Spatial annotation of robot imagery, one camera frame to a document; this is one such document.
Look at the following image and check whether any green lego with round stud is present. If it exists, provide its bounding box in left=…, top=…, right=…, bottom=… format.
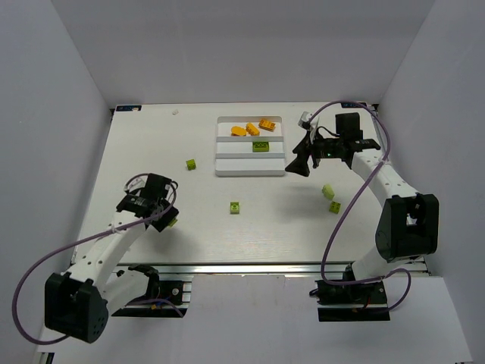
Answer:
left=230, top=201, right=240, bottom=215

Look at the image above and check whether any white three-compartment tray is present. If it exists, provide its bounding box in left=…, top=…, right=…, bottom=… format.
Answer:
left=214, top=115, right=286, bottom=177

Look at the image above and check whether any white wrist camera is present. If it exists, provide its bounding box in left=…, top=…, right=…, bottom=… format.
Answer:
left=298, top=111, right=319, bottom=143
left=124, top=177, right=146, bottom=193

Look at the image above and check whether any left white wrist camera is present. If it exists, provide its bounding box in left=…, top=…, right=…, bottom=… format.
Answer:
left=124, top=177, right=146, bottom=193

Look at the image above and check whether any blue label right corner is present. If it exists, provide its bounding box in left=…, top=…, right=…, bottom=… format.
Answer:
left=340, top=102, right=367, bottom=108

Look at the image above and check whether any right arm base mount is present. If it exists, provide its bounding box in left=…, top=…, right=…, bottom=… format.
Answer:
left=309, top=280, right=390, bottom=322

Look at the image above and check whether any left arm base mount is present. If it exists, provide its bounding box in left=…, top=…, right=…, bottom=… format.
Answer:
left=111, top=272, right=192, bottom=319

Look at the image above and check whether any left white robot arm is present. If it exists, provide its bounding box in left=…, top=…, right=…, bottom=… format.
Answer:
left=44, top=174, right=179, bottom=344

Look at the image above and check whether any pale green lego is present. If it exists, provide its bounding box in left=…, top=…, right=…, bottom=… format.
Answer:
left=321, top=184, right=335, bottom=201

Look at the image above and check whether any orange square lego brick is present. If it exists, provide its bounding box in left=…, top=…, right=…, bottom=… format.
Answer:
left=231, top=126, right=247, bottom=137

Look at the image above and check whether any small green lego cube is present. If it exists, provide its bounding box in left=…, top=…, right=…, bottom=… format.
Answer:
left=186, top=159, right=196, bottom=171

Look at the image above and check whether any green long lego brick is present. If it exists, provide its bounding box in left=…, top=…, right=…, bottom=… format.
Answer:
left=252, top=141, right=270, bottom=152

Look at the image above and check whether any dark green lego brick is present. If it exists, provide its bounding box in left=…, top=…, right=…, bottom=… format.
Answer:
left=167, top=218, right=178, bottom=228

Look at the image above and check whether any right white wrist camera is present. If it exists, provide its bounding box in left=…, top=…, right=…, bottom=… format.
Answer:
left=298, top=111, right=319, bottom=143

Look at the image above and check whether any orange yellow long lego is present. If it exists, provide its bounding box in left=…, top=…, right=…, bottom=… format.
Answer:
left=246, top=123, right=260, bottom=137

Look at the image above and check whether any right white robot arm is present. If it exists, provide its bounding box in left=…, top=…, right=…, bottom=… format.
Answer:
left=285, top=112, right=440, bottom=284

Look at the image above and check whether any green square lego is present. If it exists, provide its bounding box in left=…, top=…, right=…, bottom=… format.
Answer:
left=329, top=201, right=341, bottom=214

